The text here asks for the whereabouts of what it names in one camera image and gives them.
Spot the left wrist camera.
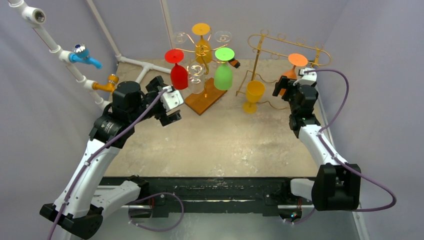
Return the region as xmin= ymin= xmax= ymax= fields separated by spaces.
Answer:
xmin=160 ymin=85 xmax=185 ymax=112

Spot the blue tap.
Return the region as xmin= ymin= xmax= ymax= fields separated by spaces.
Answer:
xmin=68 ymin=44 xmax=103 ymax=69

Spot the yellow plastic goblet front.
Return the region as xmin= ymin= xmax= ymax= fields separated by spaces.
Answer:
xmin=191 ymin=22 xmax=213 ymax=65

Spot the gold wall hook rack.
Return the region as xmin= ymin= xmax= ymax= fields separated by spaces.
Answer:
xmin=235 ymin=29 xmax=332 ymax=96

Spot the red plastic goblet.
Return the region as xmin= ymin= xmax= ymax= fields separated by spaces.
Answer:
xmin=164 ymin=48 xmax=188 ymax=90

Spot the green plastic cup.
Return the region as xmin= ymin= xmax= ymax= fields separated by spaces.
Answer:
xmin=214 ymin=47 xmax=235 ymax=91

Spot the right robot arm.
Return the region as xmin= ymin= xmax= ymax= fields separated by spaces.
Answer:
xmin=272 ymin=75 xmax=361 ymax=211

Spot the white pvc pipe frame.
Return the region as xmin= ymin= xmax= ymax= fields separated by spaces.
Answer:
xmin=6 ymin=0 xmax=175 ymax=112

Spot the orange plastic goblet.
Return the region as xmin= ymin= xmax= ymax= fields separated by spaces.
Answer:
xmin=281 ymin=53 xmax=308 ymax=80

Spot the yellow plastic goblet back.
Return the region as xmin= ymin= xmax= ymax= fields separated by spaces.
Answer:
xmin=242 ymin=80 xmax=266 ymax=114

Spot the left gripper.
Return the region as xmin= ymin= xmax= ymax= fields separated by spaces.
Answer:
xmin=129 ymin=76 xmax=181 ymax=125

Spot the gold wire wine glass rack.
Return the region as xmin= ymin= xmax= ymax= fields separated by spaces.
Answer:
xmin=172 ymin=23 xmax=232 ymax=116

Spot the orange brass tap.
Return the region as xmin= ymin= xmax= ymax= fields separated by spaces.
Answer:
xmin=92 ymin=74 xmax=120 ymax=93

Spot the yellow plastic goblet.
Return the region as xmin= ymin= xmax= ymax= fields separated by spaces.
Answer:
xmin=191 ymin=22 xmax=213 ymax=65
xmin=242 ymin=80 xmax=266 ymax=114

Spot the black orange hex key set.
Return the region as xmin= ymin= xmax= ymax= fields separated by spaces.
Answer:
xmin=228 ymin=58 xmax=241 ymax=69

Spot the ribbed clear wine glass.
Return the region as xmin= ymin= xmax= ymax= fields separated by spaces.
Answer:
xmin=214 ymin=30 xmax=232 ymax=44

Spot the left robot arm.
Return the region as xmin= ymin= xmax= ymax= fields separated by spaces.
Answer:
xmin=39 ymin=75 xmax=184 ymax=240

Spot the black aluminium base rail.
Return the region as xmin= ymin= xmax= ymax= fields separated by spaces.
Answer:
xmin=67 ymin=177 xmax=362 ymax=220

